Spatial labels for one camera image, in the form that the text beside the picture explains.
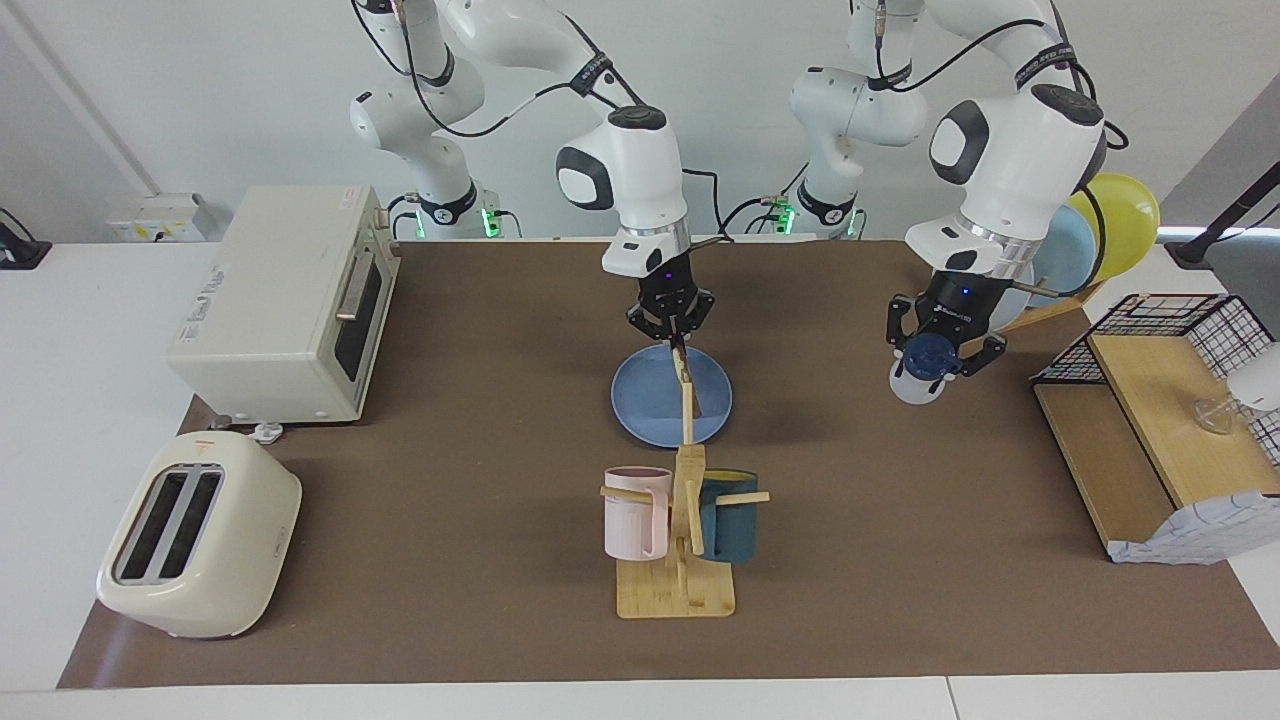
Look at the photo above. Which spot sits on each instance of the white rounded object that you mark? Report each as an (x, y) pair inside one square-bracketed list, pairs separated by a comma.
[(1262, 378)]

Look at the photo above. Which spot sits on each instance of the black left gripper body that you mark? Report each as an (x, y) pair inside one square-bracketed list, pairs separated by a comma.
[(955, 308)]

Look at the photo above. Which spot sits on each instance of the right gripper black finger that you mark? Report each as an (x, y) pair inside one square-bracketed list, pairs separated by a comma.
[(655, 322), (698, 320)]

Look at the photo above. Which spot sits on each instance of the light blue plate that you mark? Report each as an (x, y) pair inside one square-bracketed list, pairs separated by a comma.
[(1065, 260)]

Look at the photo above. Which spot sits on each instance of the white power plug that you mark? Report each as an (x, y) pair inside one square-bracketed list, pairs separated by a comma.
[(266, 432)]

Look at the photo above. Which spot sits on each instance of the yellow plate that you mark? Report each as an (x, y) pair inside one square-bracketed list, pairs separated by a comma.
[(1130, 220)]

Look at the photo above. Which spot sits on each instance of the clear glass cup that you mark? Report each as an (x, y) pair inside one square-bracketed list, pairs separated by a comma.
[(1215, 415)]

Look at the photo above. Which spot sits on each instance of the cream two-slot toaster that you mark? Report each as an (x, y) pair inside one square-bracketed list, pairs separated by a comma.
[(250, 540)]

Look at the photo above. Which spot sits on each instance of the white bottle with blue cap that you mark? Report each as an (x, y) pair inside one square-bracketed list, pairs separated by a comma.
[(930, 355)]

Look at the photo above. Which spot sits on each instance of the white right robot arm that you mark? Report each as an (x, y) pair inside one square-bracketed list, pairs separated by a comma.
[(640, 170)]

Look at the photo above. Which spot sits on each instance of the white checkered cloth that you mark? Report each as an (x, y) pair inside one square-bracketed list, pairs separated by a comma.
[(1200, 530)]

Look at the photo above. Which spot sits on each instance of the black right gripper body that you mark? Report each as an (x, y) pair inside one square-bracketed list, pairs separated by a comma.
[(668, 292)]

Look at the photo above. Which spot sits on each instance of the brown table mat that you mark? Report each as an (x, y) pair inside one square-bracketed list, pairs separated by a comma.
[(450, 550)]

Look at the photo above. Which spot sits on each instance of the pale grey plate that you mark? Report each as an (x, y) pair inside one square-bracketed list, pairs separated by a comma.
[(1018, 300)]

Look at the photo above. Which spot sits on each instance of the pink ribbed mug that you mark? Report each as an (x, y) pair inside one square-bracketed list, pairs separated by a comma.
[(630, 520)]

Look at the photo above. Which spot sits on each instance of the white wall outlet box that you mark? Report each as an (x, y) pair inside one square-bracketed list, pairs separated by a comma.
[(150, 215)]

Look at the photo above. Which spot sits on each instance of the black desk device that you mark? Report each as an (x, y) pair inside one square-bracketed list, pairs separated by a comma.
[(20, 253)]

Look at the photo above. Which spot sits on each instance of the dark teal mug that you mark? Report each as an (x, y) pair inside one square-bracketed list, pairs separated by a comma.
[(735, 530)]

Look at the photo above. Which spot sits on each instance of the wooden plate rack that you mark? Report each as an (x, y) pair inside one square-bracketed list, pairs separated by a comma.
[(1050, 308)]

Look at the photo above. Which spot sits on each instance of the white toaster oven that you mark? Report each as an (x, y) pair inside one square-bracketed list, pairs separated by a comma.
[(280, 320)]

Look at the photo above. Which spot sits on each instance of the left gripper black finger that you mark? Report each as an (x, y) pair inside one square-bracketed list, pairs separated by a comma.
[(900, 320), (985, 355)]

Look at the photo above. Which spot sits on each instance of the wooden mug rack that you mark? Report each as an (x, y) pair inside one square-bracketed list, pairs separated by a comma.
[(675, 595)]

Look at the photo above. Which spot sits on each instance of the blue round plate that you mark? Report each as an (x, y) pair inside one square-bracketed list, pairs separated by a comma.
[(645, 400)]

